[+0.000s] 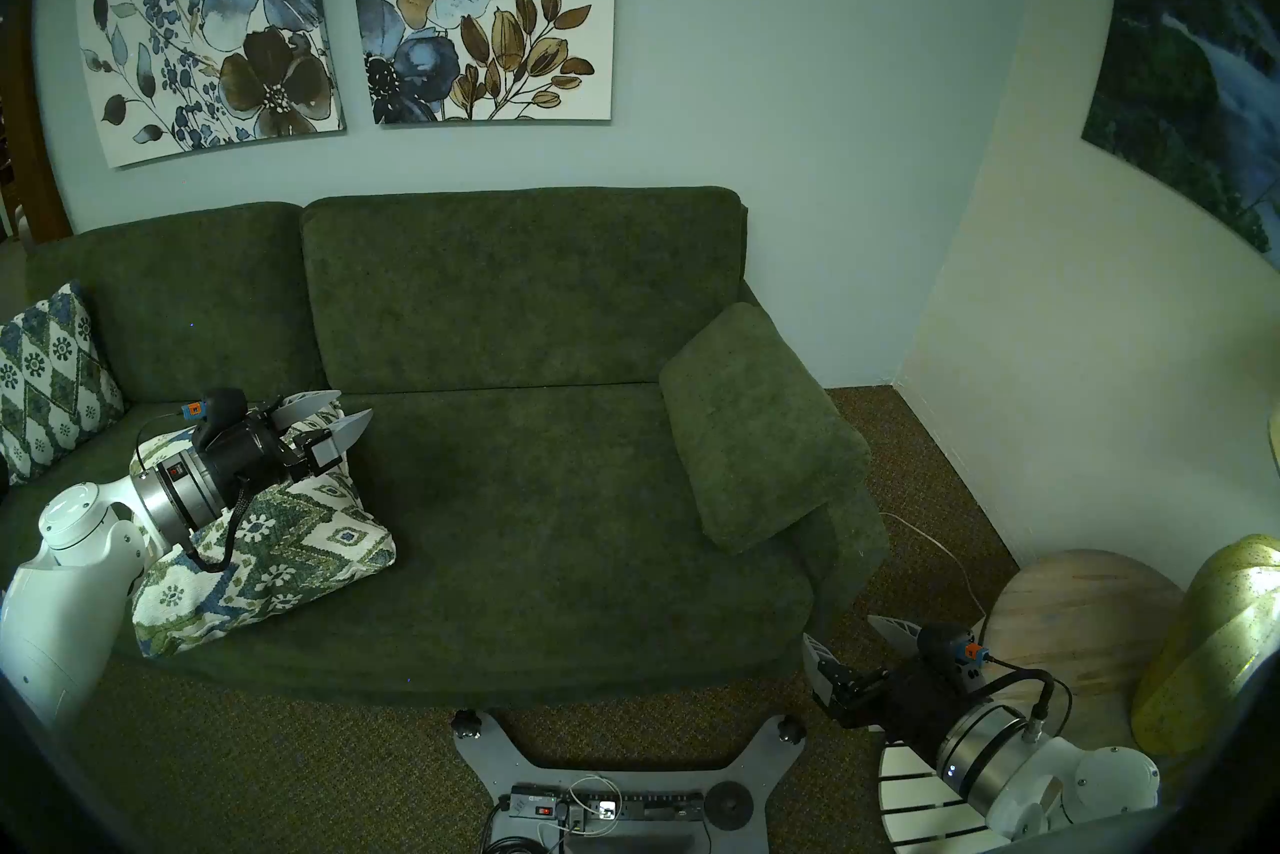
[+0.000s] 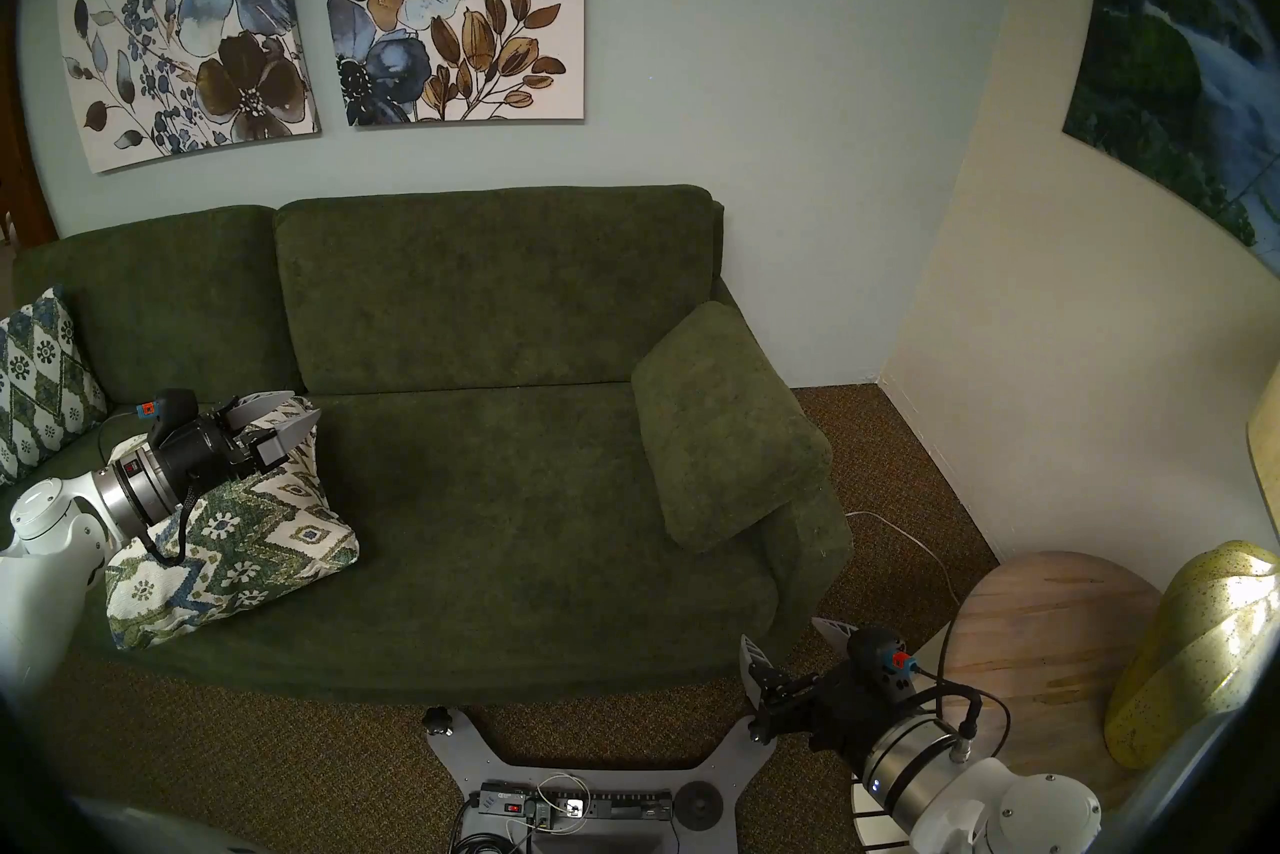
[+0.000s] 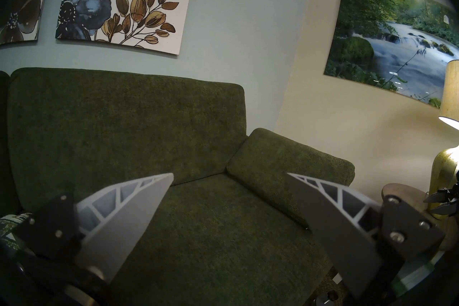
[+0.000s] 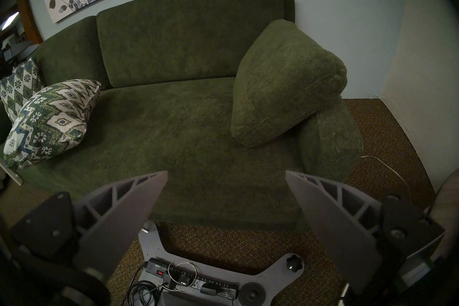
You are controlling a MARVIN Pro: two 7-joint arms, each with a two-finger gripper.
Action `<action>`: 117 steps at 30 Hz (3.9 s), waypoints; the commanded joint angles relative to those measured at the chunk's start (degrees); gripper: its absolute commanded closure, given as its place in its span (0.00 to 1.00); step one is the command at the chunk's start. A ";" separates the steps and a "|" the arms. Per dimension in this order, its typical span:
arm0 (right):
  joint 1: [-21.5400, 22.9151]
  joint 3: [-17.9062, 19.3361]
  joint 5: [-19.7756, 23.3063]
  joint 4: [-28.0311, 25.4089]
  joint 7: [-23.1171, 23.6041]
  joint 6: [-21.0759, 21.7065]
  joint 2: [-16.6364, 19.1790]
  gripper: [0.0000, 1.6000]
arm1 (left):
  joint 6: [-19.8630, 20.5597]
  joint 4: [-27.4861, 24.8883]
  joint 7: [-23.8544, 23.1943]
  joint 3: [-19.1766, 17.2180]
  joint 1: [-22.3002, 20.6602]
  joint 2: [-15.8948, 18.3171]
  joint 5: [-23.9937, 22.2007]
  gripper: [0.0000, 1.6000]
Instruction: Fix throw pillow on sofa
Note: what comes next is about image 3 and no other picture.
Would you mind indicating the forest waterfall poster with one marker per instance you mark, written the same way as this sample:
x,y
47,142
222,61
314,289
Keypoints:
x,y
387,43

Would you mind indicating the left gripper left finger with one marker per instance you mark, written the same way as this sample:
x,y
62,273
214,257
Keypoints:
x,y
118,223

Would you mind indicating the zigzag patterned throw pillow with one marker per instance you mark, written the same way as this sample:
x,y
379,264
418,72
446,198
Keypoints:
x,y
12,224

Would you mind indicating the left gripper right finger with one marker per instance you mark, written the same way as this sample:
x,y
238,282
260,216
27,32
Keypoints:
x,y
333,233

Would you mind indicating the gold speckled lamp base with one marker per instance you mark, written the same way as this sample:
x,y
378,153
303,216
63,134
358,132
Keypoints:
x,y
443,169

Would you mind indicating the black base caster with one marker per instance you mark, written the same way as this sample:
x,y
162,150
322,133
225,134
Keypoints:
x,y
328,298

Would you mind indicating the dark green fabric sofa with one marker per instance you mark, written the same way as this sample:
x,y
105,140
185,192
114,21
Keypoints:
x,y
143,129

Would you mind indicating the beige lamp shade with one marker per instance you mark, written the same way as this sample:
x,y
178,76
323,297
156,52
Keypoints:
x,y
451,93

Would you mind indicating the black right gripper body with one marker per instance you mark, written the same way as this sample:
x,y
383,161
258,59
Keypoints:
x,y
450,201

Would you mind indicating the round wooden side table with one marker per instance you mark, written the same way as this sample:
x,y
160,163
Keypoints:
x,y
405,194

